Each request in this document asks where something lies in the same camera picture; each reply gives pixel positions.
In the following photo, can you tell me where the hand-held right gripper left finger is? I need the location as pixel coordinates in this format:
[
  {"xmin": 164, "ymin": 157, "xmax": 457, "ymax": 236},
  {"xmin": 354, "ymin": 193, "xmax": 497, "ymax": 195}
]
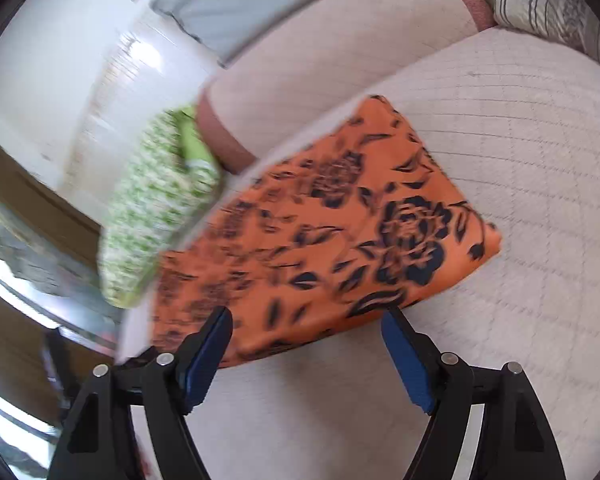
[{"xmin": 47, "ymin": 306, "xmax": 233, "ymax": 480}]

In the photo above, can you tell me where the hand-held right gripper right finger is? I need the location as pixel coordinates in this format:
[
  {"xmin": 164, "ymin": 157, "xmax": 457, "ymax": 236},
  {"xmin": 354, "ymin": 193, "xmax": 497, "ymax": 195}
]
[{"xmin": 380, "ymin": 305, "xmax": 567, "ymax": 480}]

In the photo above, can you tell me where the orange floral shirt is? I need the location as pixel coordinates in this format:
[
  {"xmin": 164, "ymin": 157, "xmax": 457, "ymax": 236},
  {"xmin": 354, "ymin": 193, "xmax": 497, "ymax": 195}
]
[{"xmin": 150, "ymin": 94, "xmax": 503, "ymax": 370}]

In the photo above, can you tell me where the green checkered pillow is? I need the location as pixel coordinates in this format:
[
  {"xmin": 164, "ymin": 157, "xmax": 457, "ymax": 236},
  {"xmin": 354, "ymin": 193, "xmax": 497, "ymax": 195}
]
[{"xmin": 97, "ymin": 105, "xmax": 226, "ymax": 310}]

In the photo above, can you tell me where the wooden door with stained glass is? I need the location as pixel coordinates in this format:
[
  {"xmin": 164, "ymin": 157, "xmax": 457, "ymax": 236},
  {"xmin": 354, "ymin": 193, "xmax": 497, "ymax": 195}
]
[{"xmin": 0, "ymin": 125, "xmax": 126, "ymax": 431}]

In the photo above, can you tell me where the pink bolster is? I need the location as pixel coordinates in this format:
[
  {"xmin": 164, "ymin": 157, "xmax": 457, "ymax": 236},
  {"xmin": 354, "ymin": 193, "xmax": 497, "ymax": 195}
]
[{"xmin": 197, "ymin": 0, "xmax": 496, "ymax": 171}]

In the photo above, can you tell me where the grey pillow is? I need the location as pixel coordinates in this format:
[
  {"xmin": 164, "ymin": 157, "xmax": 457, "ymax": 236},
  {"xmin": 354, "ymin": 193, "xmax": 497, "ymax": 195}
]
[{"xmin": 150, "ymin": 0, "xmax": 411, "ymax": 68}]

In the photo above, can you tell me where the striped pillow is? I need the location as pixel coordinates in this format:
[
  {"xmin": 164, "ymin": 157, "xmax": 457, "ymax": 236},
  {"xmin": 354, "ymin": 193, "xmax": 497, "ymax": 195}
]
[{"xmin": 495, "ymin": 0, "xmax": 600, "ymax": 71}]

